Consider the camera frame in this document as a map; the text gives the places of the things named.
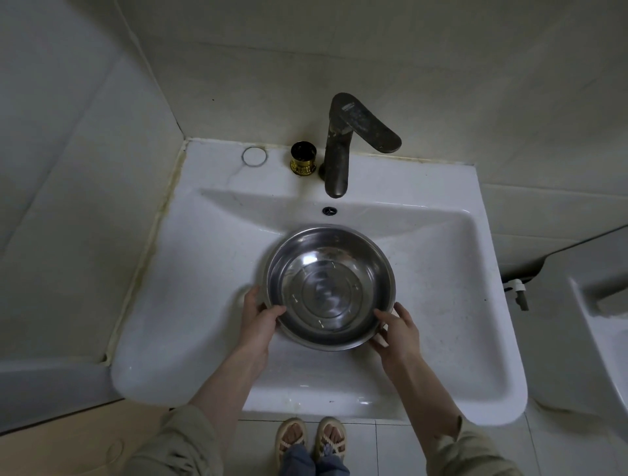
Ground person's right hand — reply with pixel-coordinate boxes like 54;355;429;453
368;301;423;379

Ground person's left hand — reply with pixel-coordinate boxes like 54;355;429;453
240;286;288;366

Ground stainless steel bowl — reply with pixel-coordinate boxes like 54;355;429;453
260;224;397;352

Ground person's right forearm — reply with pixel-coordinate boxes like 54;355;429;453
387;355;464;452

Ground person's left forearm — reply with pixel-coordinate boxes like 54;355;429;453
188;343;271;442

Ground person's beige right sleeve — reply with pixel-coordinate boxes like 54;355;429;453
424;416;523;476

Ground person's beige sleeve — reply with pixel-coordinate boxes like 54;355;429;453
424;416;523;476
122;404;224;476

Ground person's blue jeans leg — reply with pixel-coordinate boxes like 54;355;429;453
279;443;317;476
315;452;351;476

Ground person's beige left sleeve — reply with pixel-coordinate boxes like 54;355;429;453
122;404;224;476

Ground white ceramic sink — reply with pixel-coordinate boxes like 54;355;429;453
110;137;529;426

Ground patterned slipper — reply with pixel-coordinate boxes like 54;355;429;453
313;416;348;462
274;417;308;467

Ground white toilet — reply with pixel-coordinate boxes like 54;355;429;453
499;235;628;442

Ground gray metal faucet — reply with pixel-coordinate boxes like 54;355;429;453
319;92;402;199

